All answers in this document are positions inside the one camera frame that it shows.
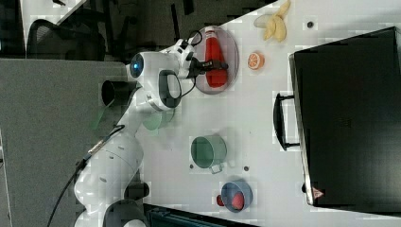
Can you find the silver black toaster oven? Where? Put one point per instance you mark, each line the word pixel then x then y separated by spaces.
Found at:
pixel 347 97

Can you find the peeled banana toy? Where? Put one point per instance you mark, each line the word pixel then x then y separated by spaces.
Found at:
pixel 274 25

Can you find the black office chair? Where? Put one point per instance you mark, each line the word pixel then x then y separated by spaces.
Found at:
pixel 75 39

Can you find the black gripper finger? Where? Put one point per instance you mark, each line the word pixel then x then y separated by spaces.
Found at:
pixel 214 65

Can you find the green mug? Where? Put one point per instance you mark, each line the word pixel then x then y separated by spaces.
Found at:
pixel 209 152

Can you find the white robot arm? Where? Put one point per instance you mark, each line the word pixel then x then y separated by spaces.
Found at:
pixel 108 168

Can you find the red ketchup bottle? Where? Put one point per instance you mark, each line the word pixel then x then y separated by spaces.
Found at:
pixel 217 76

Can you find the blue bowl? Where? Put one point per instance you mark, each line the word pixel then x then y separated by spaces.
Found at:
pixel 231 188

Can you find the lilac round plate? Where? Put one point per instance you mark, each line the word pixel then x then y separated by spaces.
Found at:
pixel 229 52

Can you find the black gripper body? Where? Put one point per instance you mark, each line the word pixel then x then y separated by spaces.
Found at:
pixel 196 68

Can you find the red strawberry toy in bowl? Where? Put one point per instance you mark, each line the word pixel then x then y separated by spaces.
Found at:
pixel 238 201

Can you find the orange slice toy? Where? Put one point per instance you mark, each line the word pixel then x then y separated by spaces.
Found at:
pixel 256 60

